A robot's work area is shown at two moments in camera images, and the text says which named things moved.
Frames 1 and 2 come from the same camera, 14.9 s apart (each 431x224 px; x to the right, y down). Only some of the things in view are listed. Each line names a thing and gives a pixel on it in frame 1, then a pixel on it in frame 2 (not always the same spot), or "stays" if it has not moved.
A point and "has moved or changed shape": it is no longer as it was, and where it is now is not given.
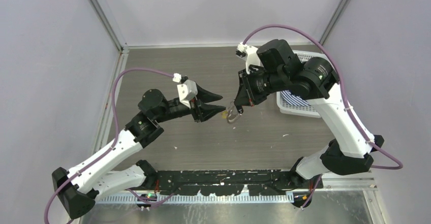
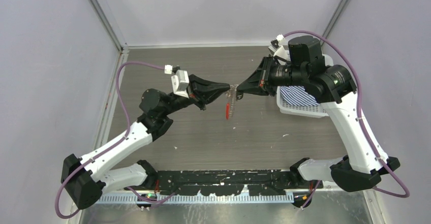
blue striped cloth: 293,99 stays
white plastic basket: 311,111 stays
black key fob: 239,108 has moved or changed shape
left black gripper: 204,111 to 202,92
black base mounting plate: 223,183 stays
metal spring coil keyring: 233,113 to 232,94
